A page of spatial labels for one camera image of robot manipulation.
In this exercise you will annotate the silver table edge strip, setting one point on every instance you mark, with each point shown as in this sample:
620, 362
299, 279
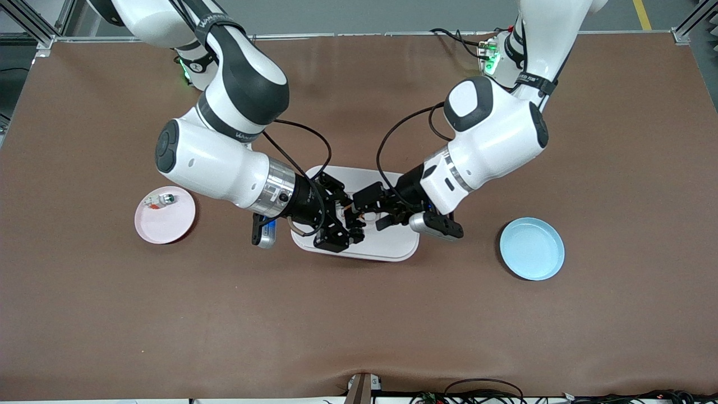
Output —
364, 35

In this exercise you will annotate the brown table mat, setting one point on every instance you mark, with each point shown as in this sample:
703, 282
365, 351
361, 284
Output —
359, 314

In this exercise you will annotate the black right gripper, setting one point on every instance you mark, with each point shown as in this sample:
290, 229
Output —
307, 202

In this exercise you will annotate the orange black push-button switch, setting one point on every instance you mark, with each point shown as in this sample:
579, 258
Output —
349, 213

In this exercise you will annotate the aluminium frame profile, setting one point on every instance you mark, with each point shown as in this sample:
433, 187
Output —
33, 28
693, 25

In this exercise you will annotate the pink round plate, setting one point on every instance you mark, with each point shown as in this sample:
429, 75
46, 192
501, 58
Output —
162, 227

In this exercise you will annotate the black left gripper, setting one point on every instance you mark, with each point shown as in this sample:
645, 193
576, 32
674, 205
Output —
408, 191

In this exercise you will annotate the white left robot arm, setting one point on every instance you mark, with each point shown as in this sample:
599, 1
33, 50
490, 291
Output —
493, 134

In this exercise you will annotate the grey front camera mount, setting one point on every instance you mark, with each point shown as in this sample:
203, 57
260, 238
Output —
362, 390

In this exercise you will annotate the green white push-button switch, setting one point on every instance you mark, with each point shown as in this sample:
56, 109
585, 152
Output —
164, 199

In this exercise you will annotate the light blue round plate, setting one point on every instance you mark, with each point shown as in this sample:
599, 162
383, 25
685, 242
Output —
532, 249

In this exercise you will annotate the white lidded box grey latches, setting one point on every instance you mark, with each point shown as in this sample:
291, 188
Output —
387, 247

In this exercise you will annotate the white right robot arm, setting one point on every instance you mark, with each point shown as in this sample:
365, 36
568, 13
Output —
213, 163

